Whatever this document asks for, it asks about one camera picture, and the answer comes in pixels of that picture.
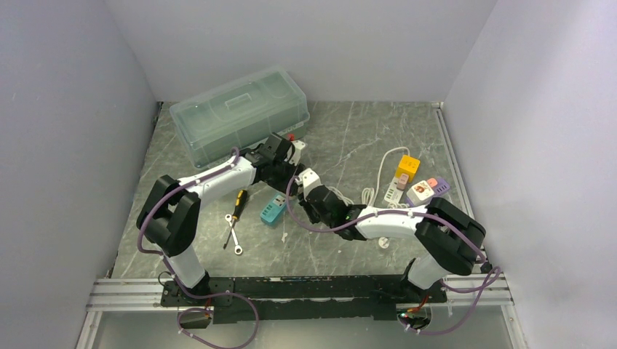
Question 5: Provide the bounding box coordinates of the teal power strip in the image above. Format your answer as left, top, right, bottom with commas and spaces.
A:
260, 193, 287, 227

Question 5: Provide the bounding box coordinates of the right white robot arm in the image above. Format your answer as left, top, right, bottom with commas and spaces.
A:
299, 185, 486, 290

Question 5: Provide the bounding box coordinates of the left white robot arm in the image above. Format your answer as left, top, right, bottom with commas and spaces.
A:
136, 133, 306, 297

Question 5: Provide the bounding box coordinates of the yellow cube socket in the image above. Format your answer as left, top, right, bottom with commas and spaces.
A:
394, 154, 421, 182

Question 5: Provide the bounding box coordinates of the yellow black screwdriver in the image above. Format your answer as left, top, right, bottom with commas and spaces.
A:
231, 189, 249, 223

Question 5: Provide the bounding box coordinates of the clear plastic storage box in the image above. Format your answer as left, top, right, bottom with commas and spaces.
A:
170, 66, 310, 168

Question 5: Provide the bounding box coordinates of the white power strip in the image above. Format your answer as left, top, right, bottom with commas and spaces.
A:
383, 173, 409, 204

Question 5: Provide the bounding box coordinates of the silver combination wrench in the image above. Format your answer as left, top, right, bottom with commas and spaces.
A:
223, 214, 243, 255

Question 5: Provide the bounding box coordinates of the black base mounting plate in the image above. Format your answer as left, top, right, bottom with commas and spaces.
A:
160, 275, 447, 324

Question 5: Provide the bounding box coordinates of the purple power strip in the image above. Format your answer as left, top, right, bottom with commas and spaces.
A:
427, 177, 451, 196

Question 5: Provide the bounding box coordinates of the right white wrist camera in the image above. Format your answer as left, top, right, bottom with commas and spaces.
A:
294, 168, 322, 198

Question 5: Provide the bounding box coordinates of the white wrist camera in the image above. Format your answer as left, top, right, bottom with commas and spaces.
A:
288, 140, 307, 166
294, 168, 322, 198

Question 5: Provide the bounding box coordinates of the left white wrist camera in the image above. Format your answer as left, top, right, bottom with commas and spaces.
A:
288, 140, 307, 166

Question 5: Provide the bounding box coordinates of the white coiled power cable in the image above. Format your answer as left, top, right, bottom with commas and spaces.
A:
333, 186, 382, 208

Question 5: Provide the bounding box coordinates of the white coiled strip cable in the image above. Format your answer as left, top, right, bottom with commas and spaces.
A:
361, 146, 410, 249

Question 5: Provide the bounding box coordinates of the aluminium frame rail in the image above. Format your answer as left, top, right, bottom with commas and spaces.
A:
76, 107, 529, 348

